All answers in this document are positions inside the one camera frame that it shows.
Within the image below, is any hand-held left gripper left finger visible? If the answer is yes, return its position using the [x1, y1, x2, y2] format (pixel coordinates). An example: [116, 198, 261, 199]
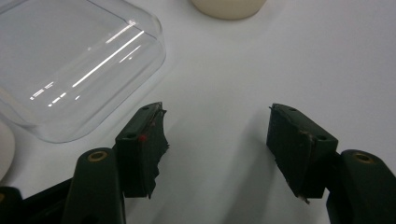
[61, 101, 170, 224]

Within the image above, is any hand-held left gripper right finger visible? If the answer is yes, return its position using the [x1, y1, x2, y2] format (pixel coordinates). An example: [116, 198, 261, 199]
[266, 103, 396, 224]

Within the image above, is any clear plastic container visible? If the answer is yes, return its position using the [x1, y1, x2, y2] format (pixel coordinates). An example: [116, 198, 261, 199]
[0, 0, 167, 145]

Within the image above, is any white round object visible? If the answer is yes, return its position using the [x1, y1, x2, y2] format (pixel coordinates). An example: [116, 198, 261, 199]
[0, 120, 16, 182]

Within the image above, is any cream round object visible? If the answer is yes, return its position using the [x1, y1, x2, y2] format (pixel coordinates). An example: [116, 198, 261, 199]
[190, 0, 268, 21]

